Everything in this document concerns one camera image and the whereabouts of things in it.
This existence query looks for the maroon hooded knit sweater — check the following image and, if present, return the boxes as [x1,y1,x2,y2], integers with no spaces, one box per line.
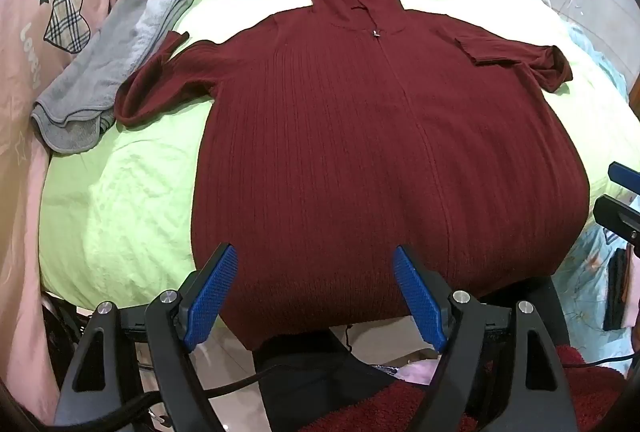
[114,0,590,352]

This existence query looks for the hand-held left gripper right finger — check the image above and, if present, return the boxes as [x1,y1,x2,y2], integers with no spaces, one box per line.
[391,244,581,432]

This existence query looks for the grey towel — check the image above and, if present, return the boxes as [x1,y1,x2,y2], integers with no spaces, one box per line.
[31,0,197,155]

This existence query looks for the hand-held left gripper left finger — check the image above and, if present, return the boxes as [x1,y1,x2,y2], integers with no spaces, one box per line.
[52,242,240,432]

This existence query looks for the black cloth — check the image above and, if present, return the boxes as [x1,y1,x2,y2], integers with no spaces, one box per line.
[252,326,401,432]

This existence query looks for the light blue printed bedsheet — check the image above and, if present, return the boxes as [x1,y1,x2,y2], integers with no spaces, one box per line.
[552,6,640,363]

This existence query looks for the black cable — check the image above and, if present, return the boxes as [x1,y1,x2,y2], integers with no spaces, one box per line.
[100,364,281,428]

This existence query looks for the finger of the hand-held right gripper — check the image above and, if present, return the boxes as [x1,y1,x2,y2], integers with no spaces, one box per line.
[607,162,640,195]
[593,194,640,245]

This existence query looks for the person's maroon fleece clothing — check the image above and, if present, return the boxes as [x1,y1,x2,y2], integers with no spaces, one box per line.
[345,344,628,432]

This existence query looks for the light green bed sheet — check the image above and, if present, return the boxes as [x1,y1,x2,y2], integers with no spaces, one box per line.
[39,0,632,307]

